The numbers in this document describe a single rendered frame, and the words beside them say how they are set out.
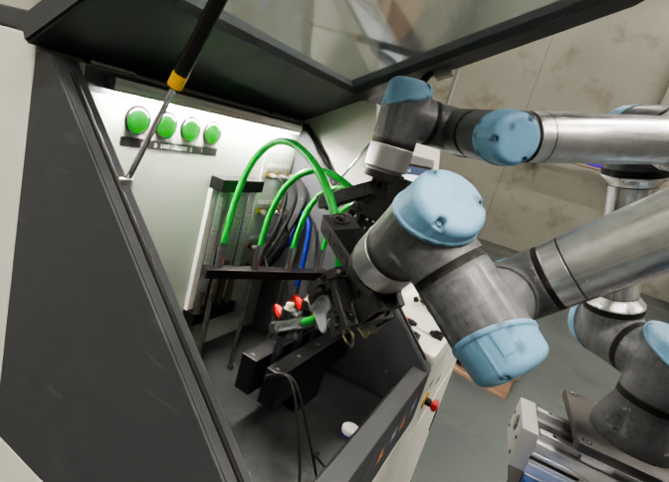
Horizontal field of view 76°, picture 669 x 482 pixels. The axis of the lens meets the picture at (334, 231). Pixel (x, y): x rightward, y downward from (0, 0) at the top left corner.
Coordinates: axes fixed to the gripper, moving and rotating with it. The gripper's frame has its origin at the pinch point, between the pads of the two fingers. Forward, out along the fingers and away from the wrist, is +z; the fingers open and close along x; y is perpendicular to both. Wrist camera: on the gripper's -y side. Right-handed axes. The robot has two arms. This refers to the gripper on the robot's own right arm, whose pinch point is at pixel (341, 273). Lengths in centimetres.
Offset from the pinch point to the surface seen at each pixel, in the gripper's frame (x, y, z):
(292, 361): 2.9, -6.4, 23.3
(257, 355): -1.5, -12.3, 23.3
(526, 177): 952, -44, -38
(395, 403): 13.0, 14.8, 26.3
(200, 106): -7.8, -34.6, -21.7
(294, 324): -11.4, -0.9, 7.6
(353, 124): 36, -24, -27
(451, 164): 936, -204, -20
